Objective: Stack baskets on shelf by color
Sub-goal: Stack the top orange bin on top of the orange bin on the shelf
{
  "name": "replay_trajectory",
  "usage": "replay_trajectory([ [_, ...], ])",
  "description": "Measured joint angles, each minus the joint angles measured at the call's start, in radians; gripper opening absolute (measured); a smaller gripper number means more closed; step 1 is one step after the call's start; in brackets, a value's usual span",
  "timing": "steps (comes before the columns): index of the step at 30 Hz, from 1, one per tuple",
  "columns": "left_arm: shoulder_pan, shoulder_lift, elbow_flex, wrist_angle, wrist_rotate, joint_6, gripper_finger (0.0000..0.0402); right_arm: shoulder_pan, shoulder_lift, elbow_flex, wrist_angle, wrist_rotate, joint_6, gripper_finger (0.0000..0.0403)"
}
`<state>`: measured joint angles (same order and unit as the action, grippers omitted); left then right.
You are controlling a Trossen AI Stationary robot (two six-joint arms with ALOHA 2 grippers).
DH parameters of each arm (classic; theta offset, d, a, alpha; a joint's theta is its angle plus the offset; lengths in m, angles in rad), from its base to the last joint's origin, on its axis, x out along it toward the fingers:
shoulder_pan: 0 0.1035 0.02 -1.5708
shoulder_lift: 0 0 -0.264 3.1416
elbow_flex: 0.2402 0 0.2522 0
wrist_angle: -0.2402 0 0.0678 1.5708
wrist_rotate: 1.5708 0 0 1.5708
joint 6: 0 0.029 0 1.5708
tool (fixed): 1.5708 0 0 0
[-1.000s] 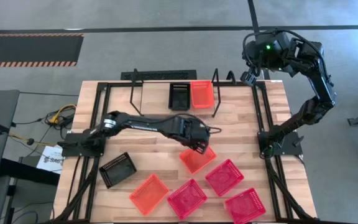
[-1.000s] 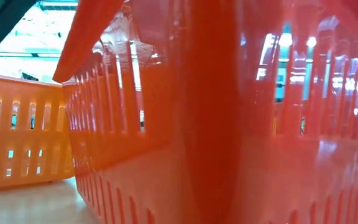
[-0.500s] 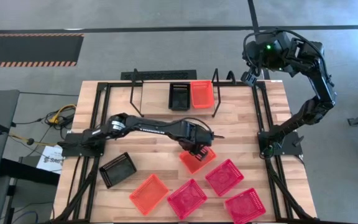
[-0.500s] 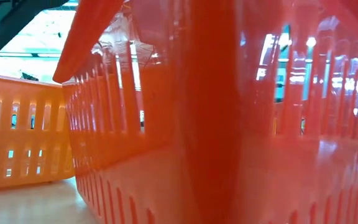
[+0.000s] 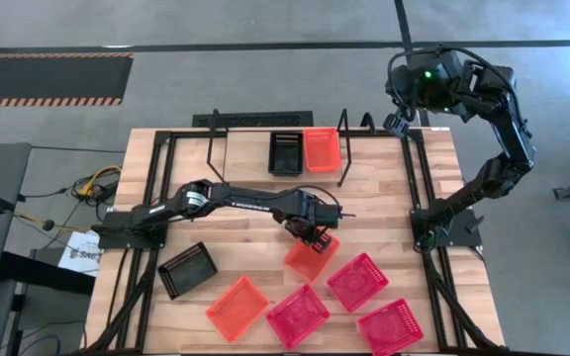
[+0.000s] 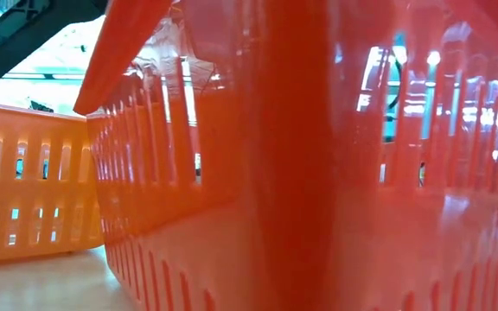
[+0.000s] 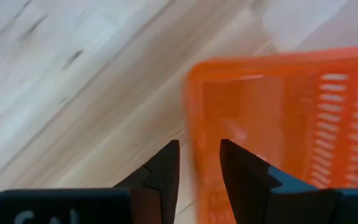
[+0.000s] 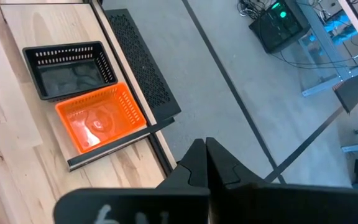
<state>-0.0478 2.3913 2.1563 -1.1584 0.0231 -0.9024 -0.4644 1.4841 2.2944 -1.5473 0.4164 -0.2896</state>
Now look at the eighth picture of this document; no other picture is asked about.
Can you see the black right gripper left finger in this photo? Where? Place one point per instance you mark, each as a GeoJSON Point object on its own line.
{"type": "Point", "coordinates": [135, 205]}

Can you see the orange slotted plastic basket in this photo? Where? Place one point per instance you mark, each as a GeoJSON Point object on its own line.
{"type": "Point", "coordinates": [104, 124]}

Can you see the black computer tower green light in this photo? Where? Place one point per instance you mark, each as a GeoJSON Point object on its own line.
{"type": "Point", "coordinates": [278, 28]}

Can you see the workbench with grey metal legs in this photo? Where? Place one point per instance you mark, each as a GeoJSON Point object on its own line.
{"type": "Point", "coordinates": [323, 34]}

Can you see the black floor tape strip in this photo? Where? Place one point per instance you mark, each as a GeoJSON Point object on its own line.
{"type": "Point", "coordinates": [306, 143]}
{"type": "Point", "coordinates": [228, 84]}

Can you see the black slotted plastic basket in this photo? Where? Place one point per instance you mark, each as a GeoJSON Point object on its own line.
{"type": "Point", "coordinates": [70, 77]}

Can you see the black perforated metal box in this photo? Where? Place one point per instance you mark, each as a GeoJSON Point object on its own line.
{"type": "Point", "coordinates": [351, 93]}
{"type": "Point", "coordinates": [141, 68]}

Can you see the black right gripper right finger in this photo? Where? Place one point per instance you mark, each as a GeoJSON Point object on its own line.
{"type": "Point", "coordinates": [291, 205]}

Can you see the black table-top rail frame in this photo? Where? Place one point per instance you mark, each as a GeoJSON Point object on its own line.
{"type": "Point", "coordinates": [159, 157]}

